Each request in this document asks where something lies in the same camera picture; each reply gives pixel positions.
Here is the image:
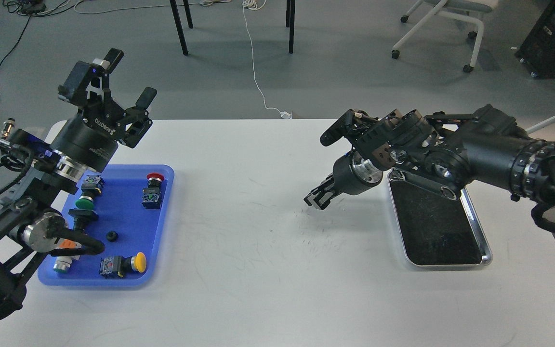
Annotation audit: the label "small black gear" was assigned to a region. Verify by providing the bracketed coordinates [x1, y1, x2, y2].
[106, 230, 119, 242]

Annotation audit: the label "orange grey push button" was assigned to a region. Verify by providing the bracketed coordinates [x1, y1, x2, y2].
[53, 240, 82, 274]

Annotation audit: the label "black table legs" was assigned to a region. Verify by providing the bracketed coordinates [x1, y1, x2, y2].
[169, 0, 296, 56]

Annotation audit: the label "black push button part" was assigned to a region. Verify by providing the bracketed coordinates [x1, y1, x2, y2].
[68, 208, 99, 234]

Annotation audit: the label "red push button switch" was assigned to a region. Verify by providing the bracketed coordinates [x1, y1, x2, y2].
[142, 172, 165, 209]

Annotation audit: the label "silver metal tray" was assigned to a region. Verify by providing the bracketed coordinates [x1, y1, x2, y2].
[388, 172, 493, 270]

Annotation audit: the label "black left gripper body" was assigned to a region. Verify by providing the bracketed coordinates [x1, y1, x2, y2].
[52, 116, 119, 172]

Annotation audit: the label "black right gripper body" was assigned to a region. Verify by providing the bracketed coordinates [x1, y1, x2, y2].
[332, 152, 383, 195]

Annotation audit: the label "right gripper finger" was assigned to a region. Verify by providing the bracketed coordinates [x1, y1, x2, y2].
[304, 176, 337, 207]
[315, 187, 341, 210]

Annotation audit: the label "yellow push button switch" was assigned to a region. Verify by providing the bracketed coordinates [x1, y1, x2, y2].
[98, 252, 147, 278]

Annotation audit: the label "white floor cable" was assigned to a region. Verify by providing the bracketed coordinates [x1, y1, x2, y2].
[200, 0, 292, 120]

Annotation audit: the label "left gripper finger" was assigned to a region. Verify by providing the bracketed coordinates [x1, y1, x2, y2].
[58, 48, 125, 119]
[116, 86, 157, 148]

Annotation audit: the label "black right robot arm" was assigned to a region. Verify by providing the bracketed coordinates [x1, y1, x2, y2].
[304, 105, 555, 234]

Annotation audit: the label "white office chair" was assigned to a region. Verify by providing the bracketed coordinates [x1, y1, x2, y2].
[392, 0, 500, 72]

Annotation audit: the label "blue plastic tray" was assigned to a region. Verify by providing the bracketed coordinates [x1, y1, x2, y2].
[38, 164, 175, 288]

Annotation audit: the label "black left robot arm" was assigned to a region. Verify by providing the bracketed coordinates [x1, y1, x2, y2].
[0, 48, 157, 320]

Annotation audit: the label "green push button switch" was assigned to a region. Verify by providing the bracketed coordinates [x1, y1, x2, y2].
[75, 175, 105, 210]

